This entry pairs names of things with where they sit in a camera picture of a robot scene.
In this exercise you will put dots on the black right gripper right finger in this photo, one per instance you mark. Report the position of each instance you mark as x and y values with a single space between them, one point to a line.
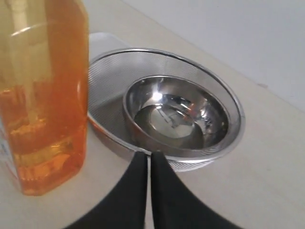
174 206

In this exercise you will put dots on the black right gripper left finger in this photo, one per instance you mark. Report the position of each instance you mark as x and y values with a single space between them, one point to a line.
125 205

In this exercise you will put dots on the small stainless steel bowl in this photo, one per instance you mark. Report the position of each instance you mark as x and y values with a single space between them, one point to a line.
176 112

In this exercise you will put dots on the orange pump soap bottle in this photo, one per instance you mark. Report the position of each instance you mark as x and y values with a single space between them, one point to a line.
44 63

